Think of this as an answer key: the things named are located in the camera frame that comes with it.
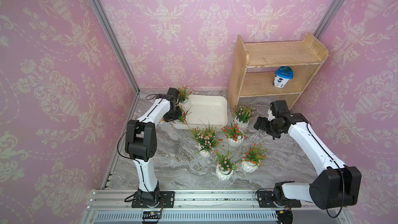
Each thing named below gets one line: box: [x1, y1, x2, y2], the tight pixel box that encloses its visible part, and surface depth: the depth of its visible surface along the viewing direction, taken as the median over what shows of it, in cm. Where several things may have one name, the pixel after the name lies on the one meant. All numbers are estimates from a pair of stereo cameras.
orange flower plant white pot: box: [177, 85, 196, 104], surface depth 105 cm
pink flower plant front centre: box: [212, 149, 242, 181], surface depth 77 cm
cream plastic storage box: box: [171, 94, 229, 131], surface depth 108 cm
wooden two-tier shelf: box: [227, 32, 330, 115], surface depth 85 cm
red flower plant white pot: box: [221, 123, 249, 148], surface depth 86 cm
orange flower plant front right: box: [240, 143, 268, 173], surface depth 79 cm
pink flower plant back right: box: [233, 104, 259, 132], surface depth 94 cm
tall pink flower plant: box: [187, 121, 223, 158], surface depth 81 cm
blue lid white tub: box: [272, 66, 294, 89], surface depth 89 cm
